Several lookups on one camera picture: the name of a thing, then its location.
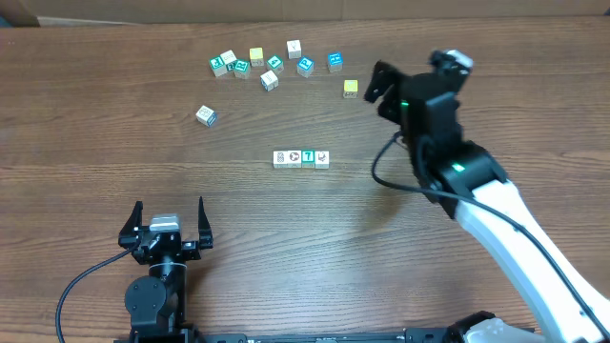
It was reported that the green number seven block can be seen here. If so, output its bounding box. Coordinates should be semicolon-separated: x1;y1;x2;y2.
301;150;315;169

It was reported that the white block owl picture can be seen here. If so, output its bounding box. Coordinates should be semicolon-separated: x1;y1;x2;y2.
273;151;289;169

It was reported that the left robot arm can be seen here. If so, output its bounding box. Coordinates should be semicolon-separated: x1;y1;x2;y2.
118;200;214;343

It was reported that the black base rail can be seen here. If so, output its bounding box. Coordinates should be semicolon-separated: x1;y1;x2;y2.
113;310;539;343

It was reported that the yellow top block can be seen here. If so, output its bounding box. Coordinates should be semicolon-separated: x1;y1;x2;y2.
249;47;265;67

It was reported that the white block red picture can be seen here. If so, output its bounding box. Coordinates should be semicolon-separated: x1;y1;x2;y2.
315;151;330;169

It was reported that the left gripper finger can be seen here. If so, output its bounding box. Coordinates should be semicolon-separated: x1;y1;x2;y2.
197;196;214;250
118;201;143;249

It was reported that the blue picture block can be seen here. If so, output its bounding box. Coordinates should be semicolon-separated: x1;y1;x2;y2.
327;51;343;72

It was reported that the green number four block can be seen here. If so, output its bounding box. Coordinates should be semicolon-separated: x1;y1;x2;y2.
266;54;284;73

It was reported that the green letter block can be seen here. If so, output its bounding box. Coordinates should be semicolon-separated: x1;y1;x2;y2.
234;59;251;79

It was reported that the yellow block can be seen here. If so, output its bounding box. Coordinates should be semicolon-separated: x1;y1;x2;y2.
249;47;265;67
343;80;358;98

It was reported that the blue letter P block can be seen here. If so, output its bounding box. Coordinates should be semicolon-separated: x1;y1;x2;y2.
296;56;315;78

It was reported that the plain white lettered block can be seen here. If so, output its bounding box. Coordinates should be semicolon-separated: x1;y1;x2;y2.
220;50;237;71

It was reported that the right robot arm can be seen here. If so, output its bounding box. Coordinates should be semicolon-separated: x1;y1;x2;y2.
364;50;609;342

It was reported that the white block dark round picture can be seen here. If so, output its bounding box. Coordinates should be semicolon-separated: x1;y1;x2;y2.
286;151;302;168

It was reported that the cardboard backboard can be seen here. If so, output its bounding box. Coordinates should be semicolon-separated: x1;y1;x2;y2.
1;0;609;26

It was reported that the white block top row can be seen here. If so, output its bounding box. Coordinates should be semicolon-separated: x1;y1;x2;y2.
287;40;302;59

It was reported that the yellow block right side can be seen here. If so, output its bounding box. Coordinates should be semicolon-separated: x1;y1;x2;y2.
343;80;358;98

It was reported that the white block blue side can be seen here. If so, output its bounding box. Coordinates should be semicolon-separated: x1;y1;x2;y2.
260;71;279;91

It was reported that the green wheelchair symbol block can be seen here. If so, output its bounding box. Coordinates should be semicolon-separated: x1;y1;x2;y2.
209;55;228;77

